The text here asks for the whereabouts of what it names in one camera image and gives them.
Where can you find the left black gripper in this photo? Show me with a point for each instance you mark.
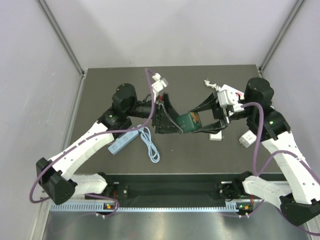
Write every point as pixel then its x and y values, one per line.
pixel 162 123

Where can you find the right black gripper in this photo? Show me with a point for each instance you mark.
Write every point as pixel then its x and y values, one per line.
pixel 219 113

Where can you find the dark green charger cube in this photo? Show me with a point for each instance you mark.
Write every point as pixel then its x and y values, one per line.
pixel 189 122

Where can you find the white 80W charger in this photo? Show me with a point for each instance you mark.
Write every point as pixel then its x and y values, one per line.
pixel 215 136

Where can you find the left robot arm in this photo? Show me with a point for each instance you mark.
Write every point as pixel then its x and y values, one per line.
pixel 127 114

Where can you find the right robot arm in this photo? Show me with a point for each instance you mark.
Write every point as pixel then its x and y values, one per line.
pixel 299 201

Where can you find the white multicolour power strip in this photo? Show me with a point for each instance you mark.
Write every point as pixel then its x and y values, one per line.
pixel 232 89

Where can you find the white cube socket adapter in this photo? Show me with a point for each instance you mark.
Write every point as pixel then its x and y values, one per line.
pixel 247 139

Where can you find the blue power strip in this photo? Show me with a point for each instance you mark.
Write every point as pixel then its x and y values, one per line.
pixel 122 141

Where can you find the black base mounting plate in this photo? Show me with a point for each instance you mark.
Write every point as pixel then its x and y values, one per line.
pixel 171 190

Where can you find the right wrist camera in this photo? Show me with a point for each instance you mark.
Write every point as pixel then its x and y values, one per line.
pixel 229 101

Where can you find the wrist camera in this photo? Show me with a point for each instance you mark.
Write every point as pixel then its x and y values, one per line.
pixel 159 83
pixel 229 101

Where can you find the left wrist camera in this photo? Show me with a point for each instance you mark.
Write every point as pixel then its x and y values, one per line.
pixel 159 83

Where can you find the slotted cable duct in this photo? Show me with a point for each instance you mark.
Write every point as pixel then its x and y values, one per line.
pixel 105 207

